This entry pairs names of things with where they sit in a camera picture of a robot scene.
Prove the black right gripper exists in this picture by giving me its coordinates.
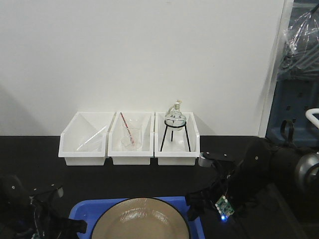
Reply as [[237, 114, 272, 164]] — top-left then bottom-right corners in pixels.
[[185, 172, 252, 221]]

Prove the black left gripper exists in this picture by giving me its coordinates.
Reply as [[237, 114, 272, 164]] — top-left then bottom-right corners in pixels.
[[14, 191, 87, 239]]

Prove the blue plastic tray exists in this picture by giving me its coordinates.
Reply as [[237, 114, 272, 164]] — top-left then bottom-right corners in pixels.
[[69, 196, 205, 239]]

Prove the beige plate with black rim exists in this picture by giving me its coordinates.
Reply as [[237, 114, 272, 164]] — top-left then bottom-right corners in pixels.
[[91, 198, 191, 239]]

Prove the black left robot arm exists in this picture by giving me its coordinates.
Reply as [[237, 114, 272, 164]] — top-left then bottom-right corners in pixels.
[[0, 175, 87, 239]]

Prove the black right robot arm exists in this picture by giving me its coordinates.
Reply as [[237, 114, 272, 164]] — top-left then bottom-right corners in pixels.
[[185, 138, 319, 221]]

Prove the green right circuit board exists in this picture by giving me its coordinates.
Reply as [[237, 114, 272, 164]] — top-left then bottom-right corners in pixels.
[[215, 195, 235, 220]]

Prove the white right storage bin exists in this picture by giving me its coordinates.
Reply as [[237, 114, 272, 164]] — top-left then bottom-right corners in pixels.
[[154, 112, 200, 166]]

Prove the white storage bin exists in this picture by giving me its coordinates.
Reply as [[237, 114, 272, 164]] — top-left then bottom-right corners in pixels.
[[58, 112, 116, 166], [154, 112, 200, 166], [107, 112, 155, 165]]

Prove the white left storage bin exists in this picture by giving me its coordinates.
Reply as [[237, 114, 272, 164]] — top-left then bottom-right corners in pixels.
[[58, 112, 116, 166]]

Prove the round glass flask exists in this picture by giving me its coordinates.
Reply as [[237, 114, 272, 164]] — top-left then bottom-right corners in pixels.
[[164, 100, 186, 130]]

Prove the glass beaker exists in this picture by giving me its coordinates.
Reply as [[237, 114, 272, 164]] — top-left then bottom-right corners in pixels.
[[121, 119, 143, 151]]

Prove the glass stirring rod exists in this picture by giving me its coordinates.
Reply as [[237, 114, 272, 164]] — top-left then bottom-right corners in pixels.
[[76, 125, 107, 151]]

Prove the white middle storage bin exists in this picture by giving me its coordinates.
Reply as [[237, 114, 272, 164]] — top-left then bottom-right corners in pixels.
[[107, 112, 155, 165]]

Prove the white lab faucet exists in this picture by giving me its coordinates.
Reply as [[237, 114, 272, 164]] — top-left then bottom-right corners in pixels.
[[305, 108, 319, 129]]

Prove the blue pegboard drying rack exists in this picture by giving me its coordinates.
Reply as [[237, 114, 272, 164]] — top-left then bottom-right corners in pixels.
[[266, 80, 319, 147]]

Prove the red white striped straw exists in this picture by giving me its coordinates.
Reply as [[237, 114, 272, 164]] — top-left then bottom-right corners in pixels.
[[120, 112, 135, 144]]

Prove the clear plastic wrap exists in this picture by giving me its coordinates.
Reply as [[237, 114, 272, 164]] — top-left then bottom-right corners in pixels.
[[277, 1, 319, 81]]

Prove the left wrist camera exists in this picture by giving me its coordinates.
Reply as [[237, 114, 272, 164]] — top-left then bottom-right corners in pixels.
[[32, 184, 64, 198]]

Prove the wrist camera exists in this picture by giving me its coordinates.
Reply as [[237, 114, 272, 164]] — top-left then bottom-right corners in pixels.
[[198, 152, 235, 167], [32, 184, 64, 198]]

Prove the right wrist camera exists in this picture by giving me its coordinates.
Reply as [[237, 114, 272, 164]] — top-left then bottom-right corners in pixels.
[[198, 152, 235, 167]]

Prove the black wire tripod stand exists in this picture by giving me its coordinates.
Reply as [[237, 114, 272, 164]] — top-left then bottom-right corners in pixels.
[[159, 119, 192, 152]]

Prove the right braided black cable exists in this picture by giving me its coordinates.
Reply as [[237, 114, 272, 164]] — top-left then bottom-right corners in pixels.
[[280, 119, 304, 150]]

